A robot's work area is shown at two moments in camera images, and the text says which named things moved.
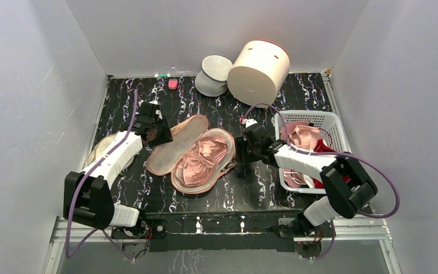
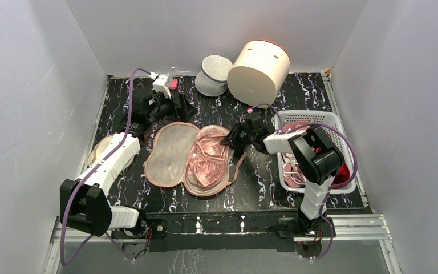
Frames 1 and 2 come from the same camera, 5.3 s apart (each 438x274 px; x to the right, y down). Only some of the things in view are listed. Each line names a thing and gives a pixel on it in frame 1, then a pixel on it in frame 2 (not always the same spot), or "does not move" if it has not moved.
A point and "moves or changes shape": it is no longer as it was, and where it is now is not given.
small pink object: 173,84 does not move
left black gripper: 165,137 to 182,112
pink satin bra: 197,167 moves or changes shape
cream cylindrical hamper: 259,73 does not move
